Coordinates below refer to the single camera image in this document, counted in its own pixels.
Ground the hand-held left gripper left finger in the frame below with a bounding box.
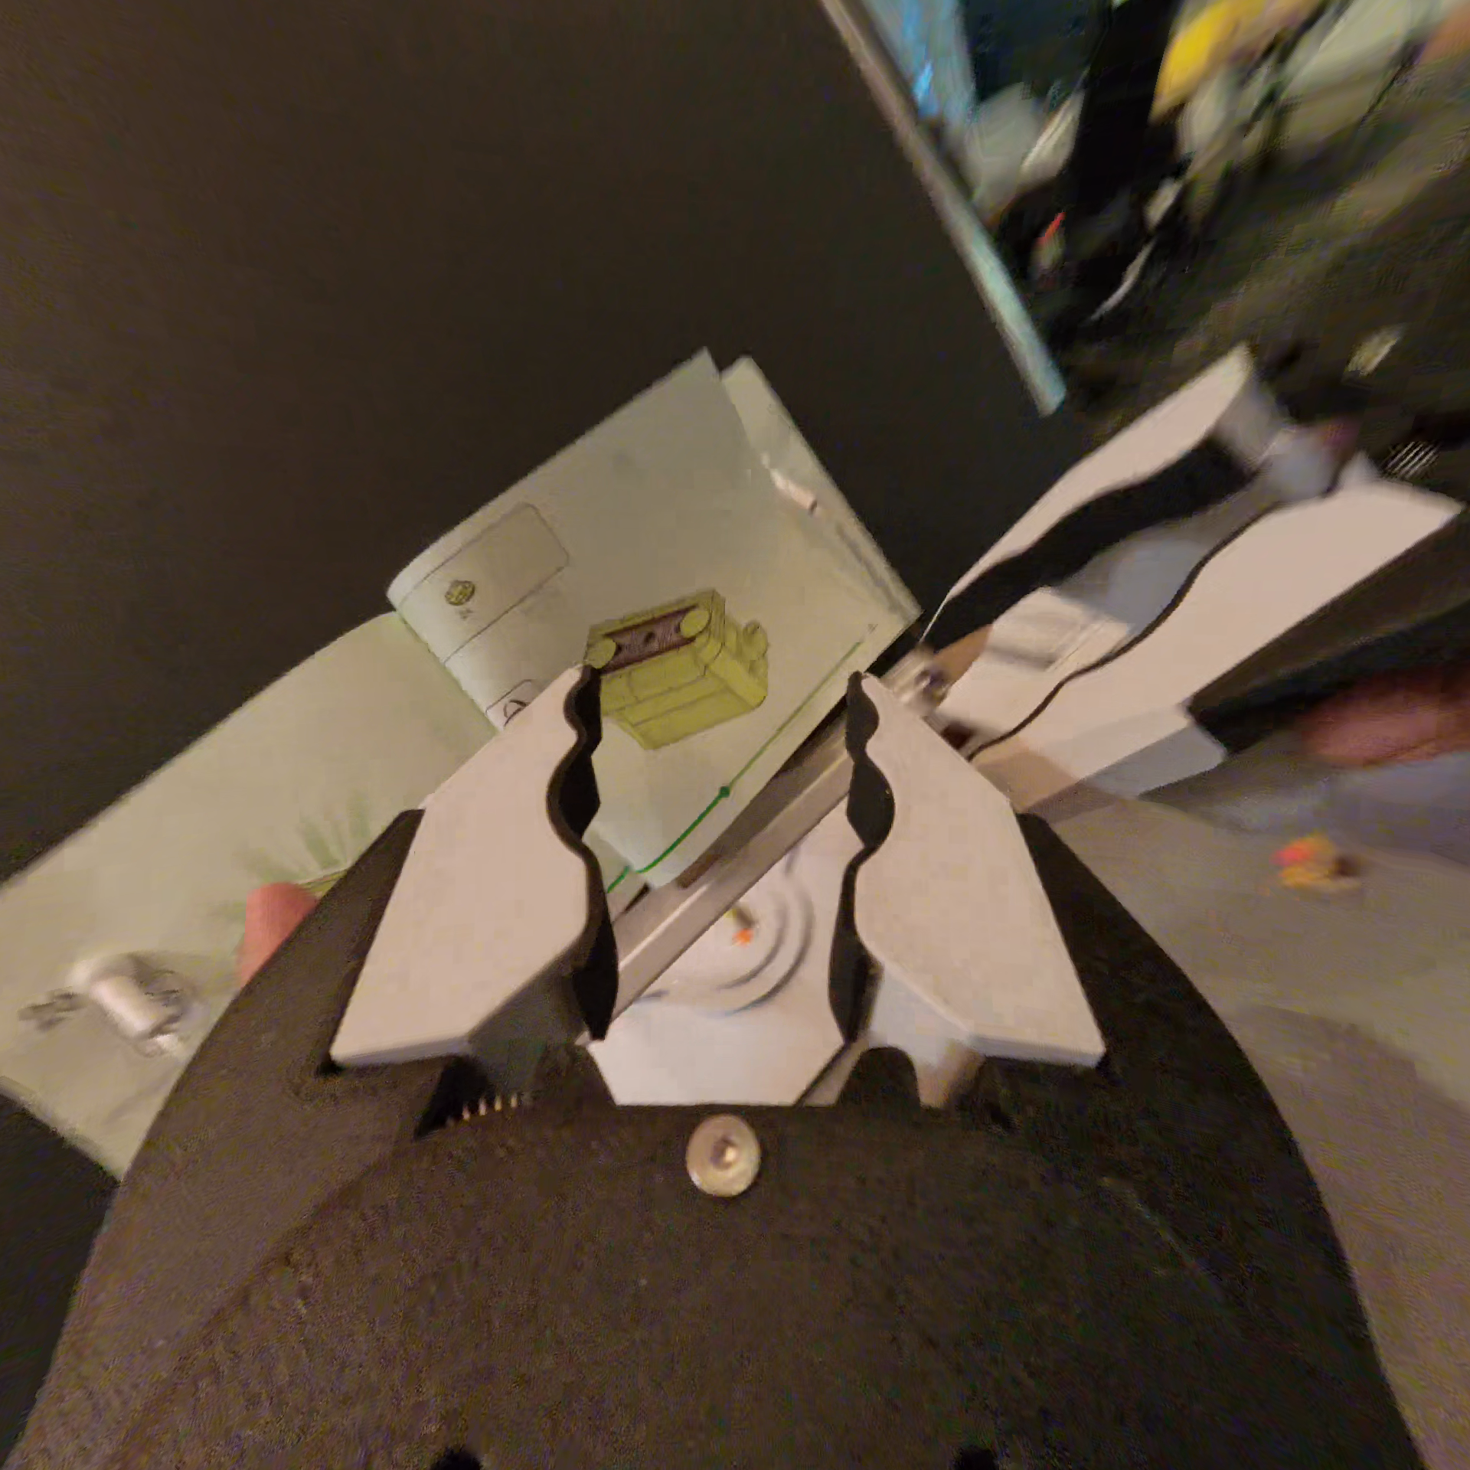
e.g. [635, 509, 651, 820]
[329, 663, 621, 1091]

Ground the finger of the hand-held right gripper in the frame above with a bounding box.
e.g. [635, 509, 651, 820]
[922, 344, 1289, 643]
[941, 456, 1463, 804]

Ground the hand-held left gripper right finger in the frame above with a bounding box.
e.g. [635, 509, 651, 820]
[829, 673, 1107, 1109]

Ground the person's right hand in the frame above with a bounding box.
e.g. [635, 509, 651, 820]
[1303, 666, 1470, 773]

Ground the person's left hand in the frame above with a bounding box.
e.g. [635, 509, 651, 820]
[234, 880, 323, 988]

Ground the small orange yellow piece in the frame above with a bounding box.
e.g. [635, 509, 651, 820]
[1268, 832, 1368, 899]

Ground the white book stand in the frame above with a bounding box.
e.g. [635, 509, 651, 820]
[17, 654, 955, 1109]

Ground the open instruction booklet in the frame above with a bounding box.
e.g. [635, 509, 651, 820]
[0, 349, 925, 1177]

